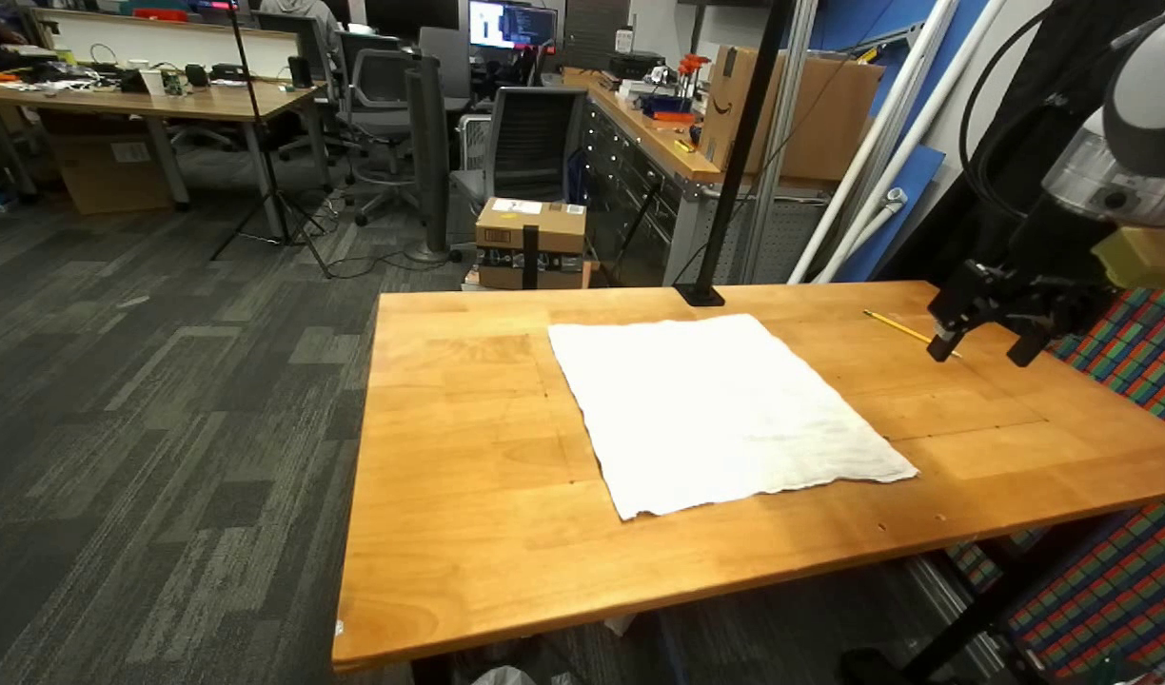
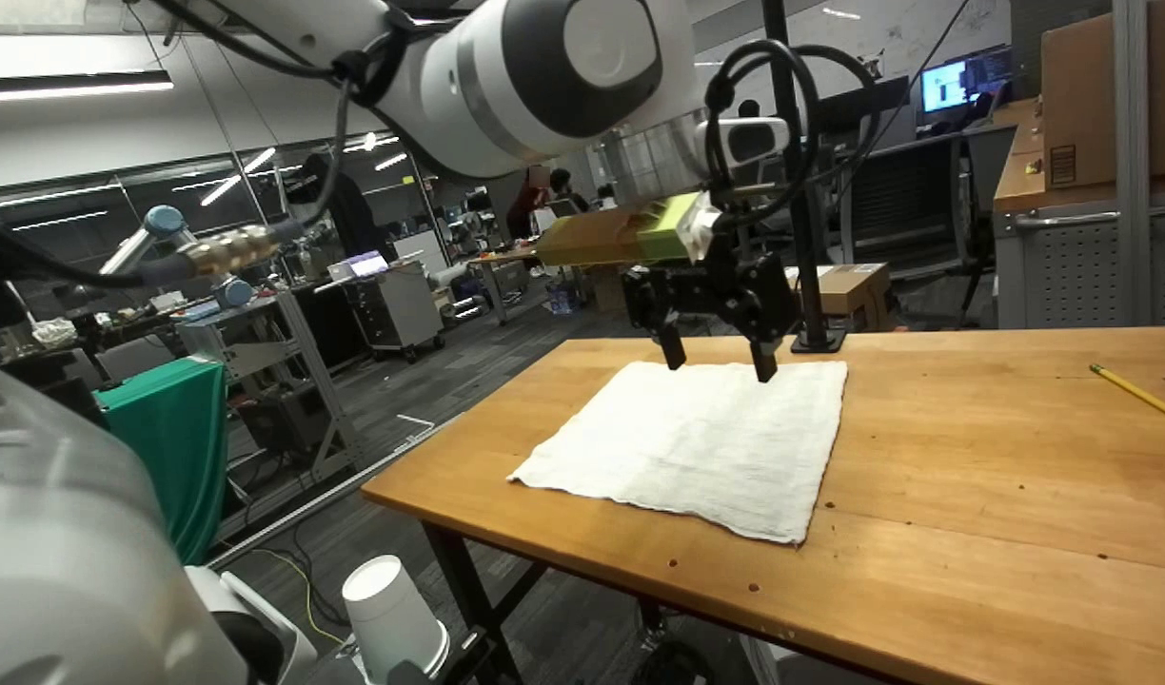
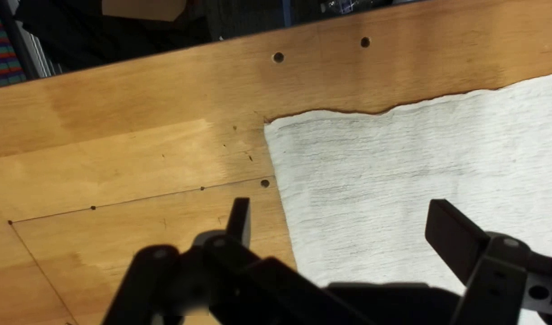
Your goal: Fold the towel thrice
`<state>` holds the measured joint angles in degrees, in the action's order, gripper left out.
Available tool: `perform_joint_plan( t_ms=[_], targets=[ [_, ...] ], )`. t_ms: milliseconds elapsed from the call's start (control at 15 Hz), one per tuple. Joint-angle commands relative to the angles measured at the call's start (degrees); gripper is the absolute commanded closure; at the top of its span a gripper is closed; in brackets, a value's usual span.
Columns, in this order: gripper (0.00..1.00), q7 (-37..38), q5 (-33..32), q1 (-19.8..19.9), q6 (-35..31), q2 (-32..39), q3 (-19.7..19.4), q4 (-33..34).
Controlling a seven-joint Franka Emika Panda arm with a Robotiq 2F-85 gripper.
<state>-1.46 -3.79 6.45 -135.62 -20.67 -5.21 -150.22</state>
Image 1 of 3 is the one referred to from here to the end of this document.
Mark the small cardboard box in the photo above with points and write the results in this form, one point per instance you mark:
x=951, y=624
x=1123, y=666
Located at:
x=529, y=232

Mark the long wooden desk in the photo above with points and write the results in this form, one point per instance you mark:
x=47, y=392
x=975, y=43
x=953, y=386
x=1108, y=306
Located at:
x=138, y=100

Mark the colourful plaid cloth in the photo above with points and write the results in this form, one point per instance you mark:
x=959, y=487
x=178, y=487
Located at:
x=1117, y=594

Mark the black table frame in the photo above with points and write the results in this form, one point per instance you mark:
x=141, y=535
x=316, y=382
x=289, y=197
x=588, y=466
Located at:
x=975, y=620

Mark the black tripod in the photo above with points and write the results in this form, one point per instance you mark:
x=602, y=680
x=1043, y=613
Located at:
x=263, y=153

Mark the large cardboard box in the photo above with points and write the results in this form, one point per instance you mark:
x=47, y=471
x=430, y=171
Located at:
x=822, y=114

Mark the black camera stand pole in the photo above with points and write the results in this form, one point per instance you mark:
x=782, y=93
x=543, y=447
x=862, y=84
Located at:
x=735, y=166

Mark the yellow pencil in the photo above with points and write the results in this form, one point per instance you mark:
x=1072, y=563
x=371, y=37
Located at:
x=895, y=323

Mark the drawer cabinet with wooden top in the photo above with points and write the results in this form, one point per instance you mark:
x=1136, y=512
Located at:
x=635, y=192

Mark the grey office chair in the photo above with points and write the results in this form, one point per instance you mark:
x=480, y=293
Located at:
x=379, y=109

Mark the tall black panel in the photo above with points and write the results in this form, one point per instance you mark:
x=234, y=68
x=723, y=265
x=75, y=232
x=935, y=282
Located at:
x=429, y=153

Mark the cardboard box under desk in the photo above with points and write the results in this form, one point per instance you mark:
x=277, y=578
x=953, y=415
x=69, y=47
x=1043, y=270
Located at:
x=109, y=171

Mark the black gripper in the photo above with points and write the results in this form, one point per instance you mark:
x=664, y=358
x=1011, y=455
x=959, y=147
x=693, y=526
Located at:
x=1033, y=270

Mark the yellow wrist camera mount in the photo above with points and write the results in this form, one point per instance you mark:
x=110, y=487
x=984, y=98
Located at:
x=1155, y=252

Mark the lit computer monitor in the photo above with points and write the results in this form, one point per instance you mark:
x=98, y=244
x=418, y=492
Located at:
x=508, y=25

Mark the white cloth towel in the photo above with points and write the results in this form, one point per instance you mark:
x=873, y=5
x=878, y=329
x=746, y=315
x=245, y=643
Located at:
x=717, y=403

